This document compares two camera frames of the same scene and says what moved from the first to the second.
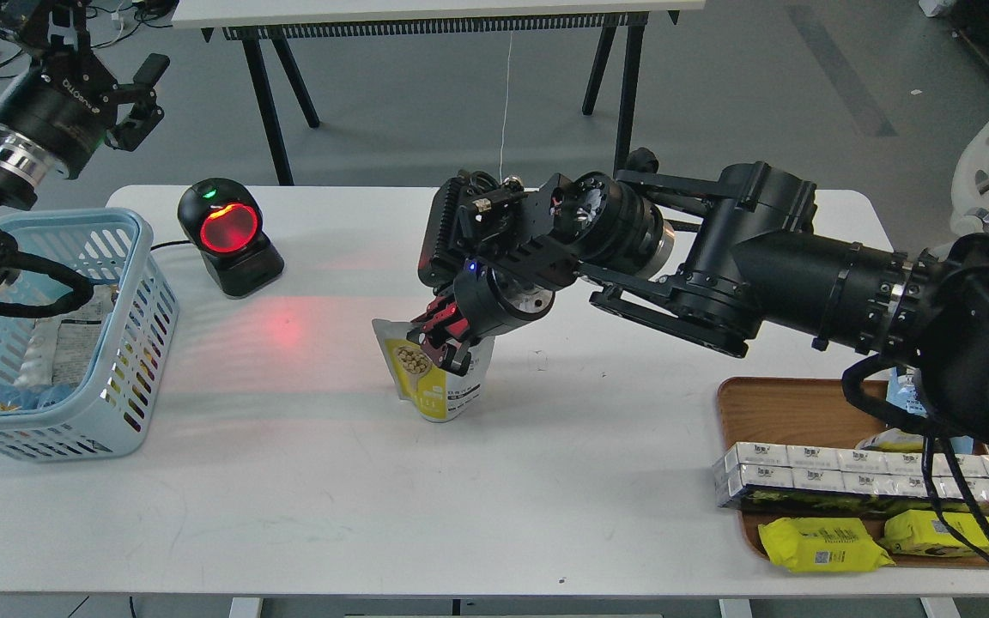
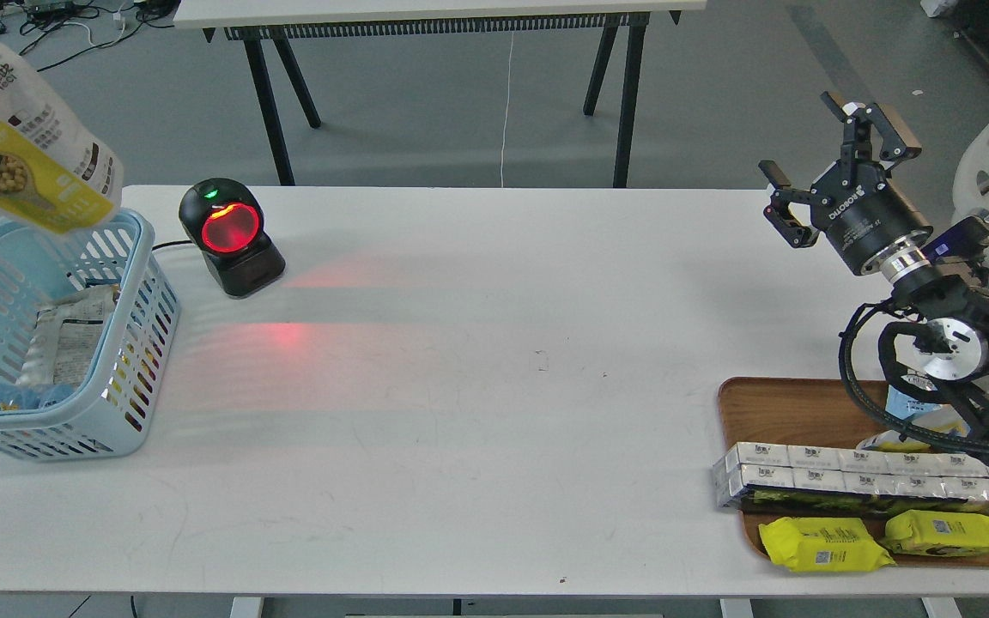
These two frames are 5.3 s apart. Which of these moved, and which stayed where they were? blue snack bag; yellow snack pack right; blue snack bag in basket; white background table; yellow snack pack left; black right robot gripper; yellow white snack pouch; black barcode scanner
Moved: black right robot gripper; blue snack bag; yellow white snack pouch
Stayed: blue snack bag in basket; white background table; yellow snack pack left; yellow snack pack right; black barcode scanner
